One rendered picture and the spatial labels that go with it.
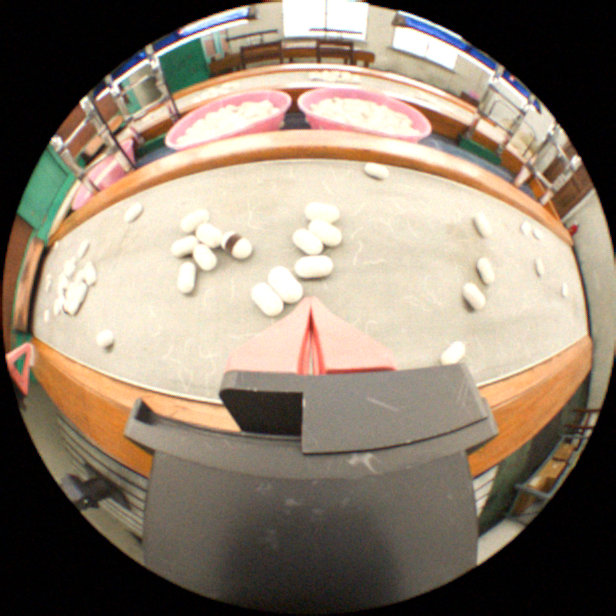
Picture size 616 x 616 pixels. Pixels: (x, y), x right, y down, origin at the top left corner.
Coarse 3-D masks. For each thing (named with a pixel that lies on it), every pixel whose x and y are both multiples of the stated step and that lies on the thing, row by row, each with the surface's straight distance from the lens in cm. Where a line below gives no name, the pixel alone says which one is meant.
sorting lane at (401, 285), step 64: (192, 192) 33; (256, 192) 28; (320, 192) 27; (384, 192) 29; (448, 192) 36; (64, 256) 67; (128, 256) 35; (192, 256) 26; (256, 256) 23; (384, 256) 23; (448, 256) 28; (512, 256) 40; (64, 320) 52; (128, 320) 30; (192, 320) 23; (256, 320) 21; (384, 320) 21; (448, 320) 25; (512, 320) 34; (576, 320) 73; (192, 384) 23
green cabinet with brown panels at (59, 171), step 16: (128, 80) 147; (128, 96) 142; (80, 112) 121; (112, 112) 132; (64, 128) 114; (80, 144) 115; (48, 160) 106; (32, 176) 102; (48, 176) 103; (64, 176) 106; (32, 192) 100; (48, 192) 102; (32, 208) 97; (48, 208) 100; (16, 224) 96; (32, 224) 96; (16, 240) 95; (16, 256) 94; (16, 272) 93; (16, 288) 92
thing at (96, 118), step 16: (96, 112) 48; (80, 128) 51; (96, 128) 48; (64, 144) 57; (112, 144) 48; (64, 160) 60; (96, 160) 54; (128, 160) 50; (80, 176) 60; (96, 192) 62
